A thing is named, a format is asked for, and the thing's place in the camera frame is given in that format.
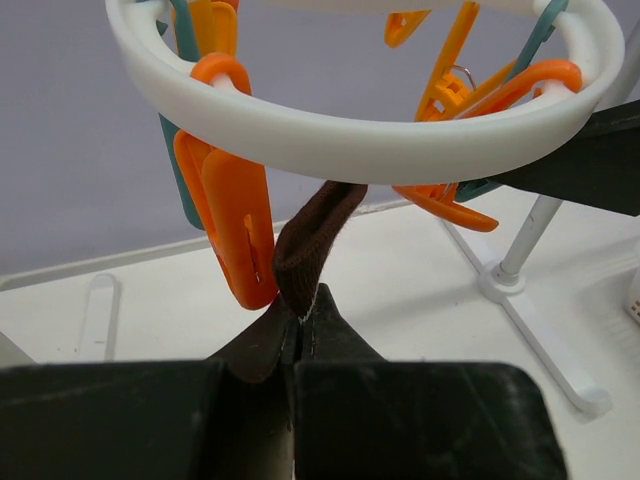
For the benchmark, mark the white clip hanger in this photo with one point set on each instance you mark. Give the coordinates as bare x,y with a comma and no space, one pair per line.
352,140

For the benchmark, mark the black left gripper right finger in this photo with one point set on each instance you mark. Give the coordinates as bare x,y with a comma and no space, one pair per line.
359,416

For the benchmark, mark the orange clothes peg right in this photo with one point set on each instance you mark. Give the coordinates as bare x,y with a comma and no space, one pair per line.
500,126

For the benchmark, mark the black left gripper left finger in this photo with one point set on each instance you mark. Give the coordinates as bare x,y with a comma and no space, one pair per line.
224,417

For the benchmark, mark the white plastic basket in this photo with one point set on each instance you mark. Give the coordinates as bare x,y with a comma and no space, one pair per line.
632,307

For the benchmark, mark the orange brown sock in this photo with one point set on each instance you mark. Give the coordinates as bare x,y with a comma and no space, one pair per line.
310,250

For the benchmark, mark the white clothes rack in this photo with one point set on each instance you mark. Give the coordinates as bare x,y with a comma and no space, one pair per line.
398,277

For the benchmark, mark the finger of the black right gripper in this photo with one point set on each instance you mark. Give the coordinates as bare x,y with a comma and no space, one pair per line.
598,167

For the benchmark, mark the orange clothes peg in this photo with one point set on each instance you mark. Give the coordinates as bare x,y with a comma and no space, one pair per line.
232,199
500,126

